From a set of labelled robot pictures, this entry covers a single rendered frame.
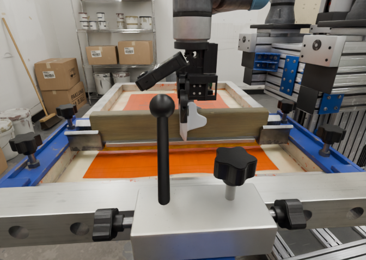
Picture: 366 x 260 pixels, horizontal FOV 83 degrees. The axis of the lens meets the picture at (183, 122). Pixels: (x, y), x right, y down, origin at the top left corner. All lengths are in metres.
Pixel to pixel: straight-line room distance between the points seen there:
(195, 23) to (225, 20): 3.84
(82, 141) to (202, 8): 0.37
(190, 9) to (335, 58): 0.53
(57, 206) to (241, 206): 0.21
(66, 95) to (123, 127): 3.23
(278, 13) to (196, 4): 0.92
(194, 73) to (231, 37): 3.85
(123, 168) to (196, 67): 0.27
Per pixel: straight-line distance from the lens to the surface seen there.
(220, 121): 0.49
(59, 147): 0.51
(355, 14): 0.94
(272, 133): 0.53
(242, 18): 4.34
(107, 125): 0.49
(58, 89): 3.70
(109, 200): 0.28
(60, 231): 0.31
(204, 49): 0.44
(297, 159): 0.54
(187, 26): 0.41
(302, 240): 1.42
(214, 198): 0.22
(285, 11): 1.30
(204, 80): 0.43
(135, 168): 0.47
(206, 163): 0.48
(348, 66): 0.86
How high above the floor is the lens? 1.23
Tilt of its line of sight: 24 degrees down
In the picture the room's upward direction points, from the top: straight up
